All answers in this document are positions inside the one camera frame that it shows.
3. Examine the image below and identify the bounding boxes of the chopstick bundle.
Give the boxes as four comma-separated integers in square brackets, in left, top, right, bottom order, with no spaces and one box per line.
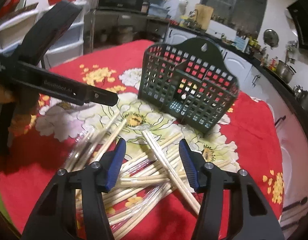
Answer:
[62,112,120,172]
[76,132,232,240]

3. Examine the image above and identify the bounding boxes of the dark green utensil basket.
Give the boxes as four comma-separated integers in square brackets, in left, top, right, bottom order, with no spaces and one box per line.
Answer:
[138,38,239,134]

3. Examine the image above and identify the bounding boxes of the dark kitchen window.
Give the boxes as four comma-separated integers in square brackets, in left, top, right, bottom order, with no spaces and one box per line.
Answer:
[201,0,267,34]

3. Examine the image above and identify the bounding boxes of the white plastic drawer unit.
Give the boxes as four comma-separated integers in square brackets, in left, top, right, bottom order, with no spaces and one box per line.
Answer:
[0,1,87,69]

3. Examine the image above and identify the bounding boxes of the metal shelf rack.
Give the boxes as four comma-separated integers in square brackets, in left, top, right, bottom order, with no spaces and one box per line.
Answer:
[83,9,169,54]

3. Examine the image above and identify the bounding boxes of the red floral table cloth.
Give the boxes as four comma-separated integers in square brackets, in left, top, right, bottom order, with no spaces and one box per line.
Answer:
[0,39,285,240]

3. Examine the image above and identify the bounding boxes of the white base cabinets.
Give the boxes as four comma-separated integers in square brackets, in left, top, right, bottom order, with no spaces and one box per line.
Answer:
[166,64,308,239]

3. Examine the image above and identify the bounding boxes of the light blue storage box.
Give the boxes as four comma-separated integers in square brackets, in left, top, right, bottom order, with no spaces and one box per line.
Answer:
[148,3,169,18]

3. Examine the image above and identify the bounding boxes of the black countertop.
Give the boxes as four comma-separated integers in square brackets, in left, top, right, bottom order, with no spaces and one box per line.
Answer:
[169,23,308,160]

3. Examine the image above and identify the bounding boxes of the steel kettle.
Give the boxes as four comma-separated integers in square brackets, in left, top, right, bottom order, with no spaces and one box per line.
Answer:
[293,85,308,112]

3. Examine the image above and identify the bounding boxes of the steel stock pot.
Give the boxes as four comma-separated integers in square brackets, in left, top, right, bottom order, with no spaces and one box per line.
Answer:
[275,60,296,83]

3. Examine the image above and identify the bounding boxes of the wooden cutting board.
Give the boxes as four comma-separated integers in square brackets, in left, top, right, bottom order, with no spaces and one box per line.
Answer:
[195,4,214,30]

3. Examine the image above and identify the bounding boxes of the hanging pot lid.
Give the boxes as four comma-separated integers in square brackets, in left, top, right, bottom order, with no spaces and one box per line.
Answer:
[263,29,279,49]

